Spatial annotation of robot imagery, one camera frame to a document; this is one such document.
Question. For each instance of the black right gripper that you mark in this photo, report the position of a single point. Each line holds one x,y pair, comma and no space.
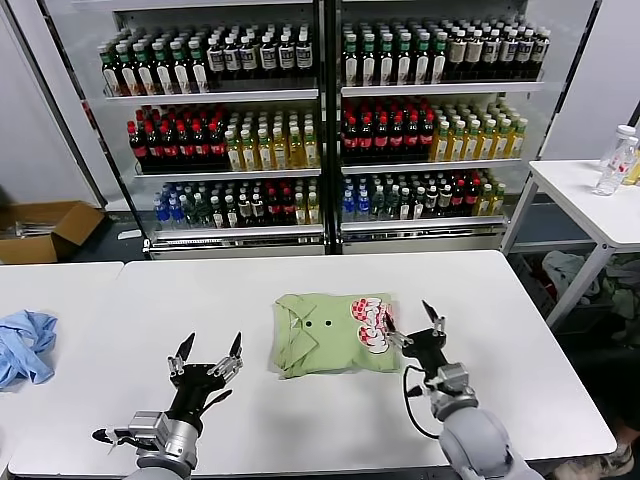
427,347

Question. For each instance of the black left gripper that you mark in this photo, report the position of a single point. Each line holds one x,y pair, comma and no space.
192,392

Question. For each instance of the light green polo shirt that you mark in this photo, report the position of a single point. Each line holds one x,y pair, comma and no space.
330,350

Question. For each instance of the black plastic crate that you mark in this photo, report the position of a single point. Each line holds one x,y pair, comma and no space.
537,300

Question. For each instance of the small dark bottle white label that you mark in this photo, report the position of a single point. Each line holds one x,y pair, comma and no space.
419,203
218,214
405,204
232,213

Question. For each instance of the clear green water bottle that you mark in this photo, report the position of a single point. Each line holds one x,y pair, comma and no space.
189,211
391,204
203,213
377,204

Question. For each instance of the small dark bottle beige label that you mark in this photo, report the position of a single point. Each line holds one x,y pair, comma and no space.
445,197
432,198
245,208
258,208

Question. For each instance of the blue water bottle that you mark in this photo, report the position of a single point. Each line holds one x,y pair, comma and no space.
175,211
162,211
363,205
349,206

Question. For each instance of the small cola bottle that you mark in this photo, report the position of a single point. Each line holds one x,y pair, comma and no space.
273,206
287,206
459,198
472,197

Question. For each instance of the small yellow juice bottle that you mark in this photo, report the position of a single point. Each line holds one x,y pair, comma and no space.
314,210
485,201
498,200
301,211

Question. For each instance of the small white flat object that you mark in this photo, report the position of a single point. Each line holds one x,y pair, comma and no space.
130,234

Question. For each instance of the light grey garment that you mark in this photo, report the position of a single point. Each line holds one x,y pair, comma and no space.
567,272

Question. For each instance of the crumpled light blue garment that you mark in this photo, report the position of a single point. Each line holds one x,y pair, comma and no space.
30,345

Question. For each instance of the open cardboard box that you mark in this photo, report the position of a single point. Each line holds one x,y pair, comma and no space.
47,247

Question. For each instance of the cola bottle red cap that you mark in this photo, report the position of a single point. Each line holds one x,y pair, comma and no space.
366,138
427,137
397,138
170,147
351,138
202,147
412,137
218,146
382,138
138,146
154,147
186,147

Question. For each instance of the grey green garment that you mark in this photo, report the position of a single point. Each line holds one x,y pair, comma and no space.
622,290

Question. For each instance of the white side table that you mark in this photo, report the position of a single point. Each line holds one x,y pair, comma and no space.
585,200

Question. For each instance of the metal parts bundle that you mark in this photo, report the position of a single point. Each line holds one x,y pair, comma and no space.
35,229

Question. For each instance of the beige sneaker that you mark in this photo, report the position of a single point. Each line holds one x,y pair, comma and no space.
615,462

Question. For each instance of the drinks display cabinet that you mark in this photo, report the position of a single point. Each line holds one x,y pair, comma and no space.
440,88
215,94

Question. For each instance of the clear empty plastic bottle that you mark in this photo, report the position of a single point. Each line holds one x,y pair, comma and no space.
610,179

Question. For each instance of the glass cabinet door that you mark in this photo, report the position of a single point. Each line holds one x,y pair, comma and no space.
560,50
85,125

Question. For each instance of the yellow drink bottle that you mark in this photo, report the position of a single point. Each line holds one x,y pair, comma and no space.
634,172

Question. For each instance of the dark tea bottle green cap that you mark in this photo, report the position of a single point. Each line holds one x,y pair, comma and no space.
370,63
130,73
352,63
182,72
422,62
439,62
164,72
112,73
146,73
405,63
387,63
200,72

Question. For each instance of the clear bottle red label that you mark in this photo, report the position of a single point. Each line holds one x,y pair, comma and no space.
624,131

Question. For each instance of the dark bottle navy label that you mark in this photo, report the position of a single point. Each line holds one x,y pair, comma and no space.
540,50
234,58
525,50
491,50
305,55
216,58
269,57
251,57
509,50
287,56

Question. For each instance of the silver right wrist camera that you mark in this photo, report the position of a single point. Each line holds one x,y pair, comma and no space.
452,375

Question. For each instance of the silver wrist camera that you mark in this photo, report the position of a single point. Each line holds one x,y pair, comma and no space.
452,375
147,427

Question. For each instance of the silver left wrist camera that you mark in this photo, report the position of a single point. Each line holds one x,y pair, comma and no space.
147,427

